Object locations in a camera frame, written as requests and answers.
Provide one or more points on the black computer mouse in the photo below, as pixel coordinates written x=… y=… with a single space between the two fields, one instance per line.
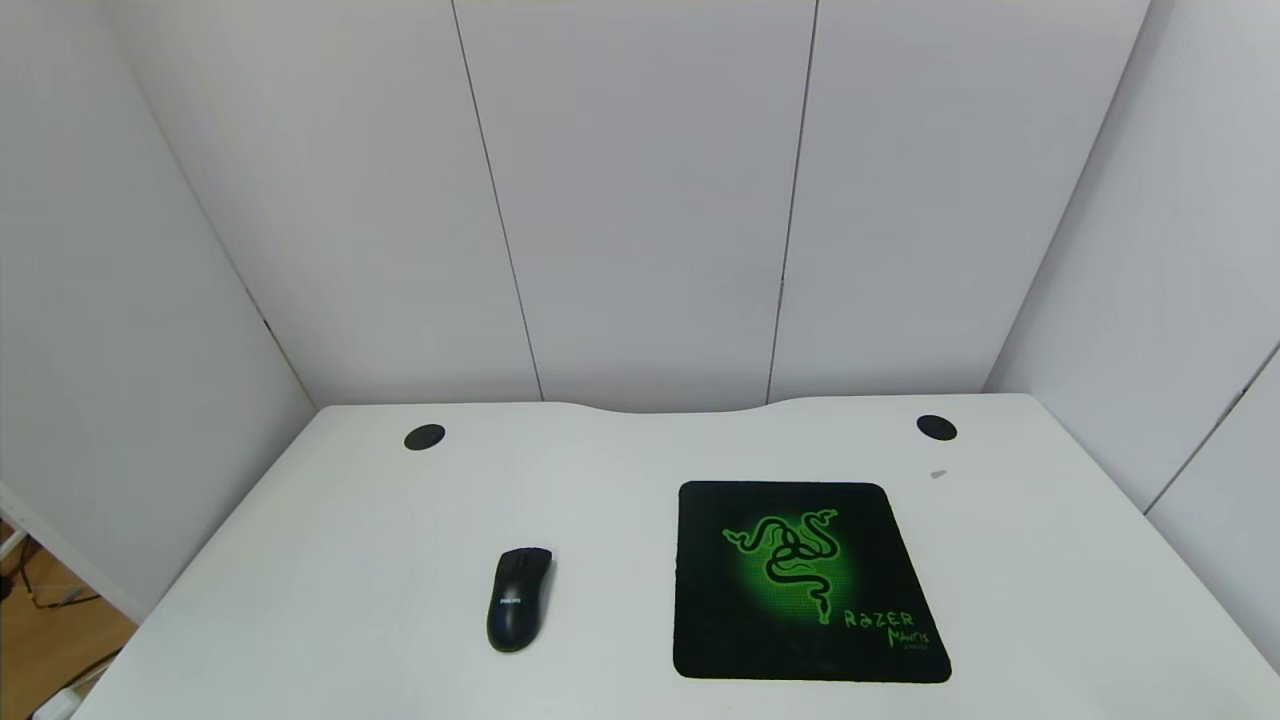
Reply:
x=518 y=605

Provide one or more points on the black green Razer mouse pad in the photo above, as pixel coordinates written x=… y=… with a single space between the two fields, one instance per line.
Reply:
x=800 y=640

